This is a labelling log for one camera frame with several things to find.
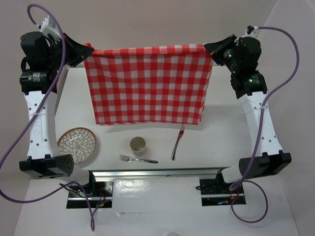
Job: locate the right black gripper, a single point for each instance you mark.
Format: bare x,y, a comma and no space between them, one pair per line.
216,55

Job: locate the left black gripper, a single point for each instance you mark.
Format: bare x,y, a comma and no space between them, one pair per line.
78,51

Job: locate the red white checkered cloth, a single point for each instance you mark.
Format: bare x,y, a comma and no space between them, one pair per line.
165,84

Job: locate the silver knife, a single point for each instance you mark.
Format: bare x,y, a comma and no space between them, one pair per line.
181,132

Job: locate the floral patterned plate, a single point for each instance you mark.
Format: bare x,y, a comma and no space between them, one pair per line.
79,142

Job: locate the beige paper cup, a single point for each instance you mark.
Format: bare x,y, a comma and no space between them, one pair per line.
138,146

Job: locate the silver fork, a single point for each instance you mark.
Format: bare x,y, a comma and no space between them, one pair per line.
130,159

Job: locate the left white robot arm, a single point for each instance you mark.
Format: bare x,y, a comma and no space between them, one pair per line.
45,56

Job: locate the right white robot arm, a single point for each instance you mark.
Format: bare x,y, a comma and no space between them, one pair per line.
240,56

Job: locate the front aluminium rail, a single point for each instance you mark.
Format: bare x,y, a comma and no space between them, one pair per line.
156,173

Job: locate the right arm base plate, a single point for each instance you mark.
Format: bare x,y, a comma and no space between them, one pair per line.
218,194

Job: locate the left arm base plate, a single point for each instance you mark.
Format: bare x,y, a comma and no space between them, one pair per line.
100,196

